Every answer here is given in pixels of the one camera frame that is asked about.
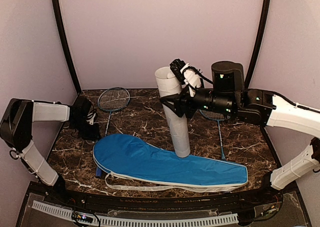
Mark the left blue badminton racket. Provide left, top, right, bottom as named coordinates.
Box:
left=95, top=87, right=131, bottom=178

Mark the white shuttlecock tube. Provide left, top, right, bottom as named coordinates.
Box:
left=154, top=66, right=191, bottom=158

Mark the white cable duct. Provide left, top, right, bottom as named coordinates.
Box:
left=31, top=200, right=239, bottom=227

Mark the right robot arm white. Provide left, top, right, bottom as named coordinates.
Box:
left=160, top=59, right=320, bottom=204

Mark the black vertical frame post left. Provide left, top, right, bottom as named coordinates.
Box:
left=51, top=0, right=82, bottom=95

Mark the black vertical frame post right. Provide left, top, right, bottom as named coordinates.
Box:
left=244, top=0, right=271, bottom=89

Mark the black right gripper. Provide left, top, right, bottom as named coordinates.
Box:
left=159, top=81, right=236, bottom=119

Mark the small circuit board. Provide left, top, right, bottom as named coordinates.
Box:
left=71, top=212, right=94, bottom=224

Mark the blue racket bag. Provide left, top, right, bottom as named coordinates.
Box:
left=93, top=134, right=248, bottom=193

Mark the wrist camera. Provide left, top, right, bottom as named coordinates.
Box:
left=86, top=109, right=98, bottom=125
left=169, top=59, right=204, bottom=97

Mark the right blue badminton racket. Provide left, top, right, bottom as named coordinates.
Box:
left=199, top=110, right=227, bottom=162

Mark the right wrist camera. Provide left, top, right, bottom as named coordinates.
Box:
left=169, top=59, right=204, bottom=97

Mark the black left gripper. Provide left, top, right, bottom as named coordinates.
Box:
left=70, top=118, right=101, bottom=140

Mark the black vertical frame post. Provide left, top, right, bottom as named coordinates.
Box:
left=51, top=0, right=82, bottom=95
left=244, top=0, right=271, bottom=89

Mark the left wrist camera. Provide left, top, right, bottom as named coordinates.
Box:
left=86, top=109, right=98, bottom=125

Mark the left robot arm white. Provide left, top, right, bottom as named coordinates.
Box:
left=0, top=98, right=101, bottom=205

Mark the blue badminton racket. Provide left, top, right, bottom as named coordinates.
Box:
left=95, top=87, right=131, bottom=178
left=199, top=110, right=227, bottom=162

